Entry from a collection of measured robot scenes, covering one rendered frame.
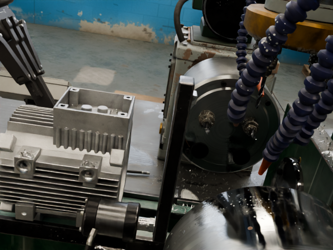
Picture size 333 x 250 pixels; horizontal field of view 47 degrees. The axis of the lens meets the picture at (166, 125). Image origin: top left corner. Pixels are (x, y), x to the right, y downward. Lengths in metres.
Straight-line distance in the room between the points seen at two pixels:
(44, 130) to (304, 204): 0.42
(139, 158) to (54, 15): 5.43
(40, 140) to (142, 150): 0.62
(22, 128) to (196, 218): 0.35
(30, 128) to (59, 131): 0.05
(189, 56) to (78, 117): 0.51
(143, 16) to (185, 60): 5.15
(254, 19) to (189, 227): 0.30
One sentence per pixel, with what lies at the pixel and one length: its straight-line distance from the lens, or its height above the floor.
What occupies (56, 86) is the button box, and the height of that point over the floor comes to 1.07.
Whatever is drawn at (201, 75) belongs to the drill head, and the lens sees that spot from 0.90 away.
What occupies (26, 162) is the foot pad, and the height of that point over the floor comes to 1.07.
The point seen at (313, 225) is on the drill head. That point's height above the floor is 1.16.
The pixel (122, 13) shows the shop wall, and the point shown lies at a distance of 6.24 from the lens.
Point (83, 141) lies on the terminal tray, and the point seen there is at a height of 1.09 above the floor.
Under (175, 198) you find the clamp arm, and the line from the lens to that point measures 0.55.
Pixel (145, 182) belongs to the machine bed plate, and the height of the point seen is 0.80.
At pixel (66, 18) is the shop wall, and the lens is 6.45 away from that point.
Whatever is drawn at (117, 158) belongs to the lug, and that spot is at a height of 1.08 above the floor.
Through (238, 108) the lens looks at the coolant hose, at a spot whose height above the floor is 1.24.
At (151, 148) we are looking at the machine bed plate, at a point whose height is 0.80.
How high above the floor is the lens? 1.40
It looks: 25 degrees down
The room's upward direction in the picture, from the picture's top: 9 degrees clockwise
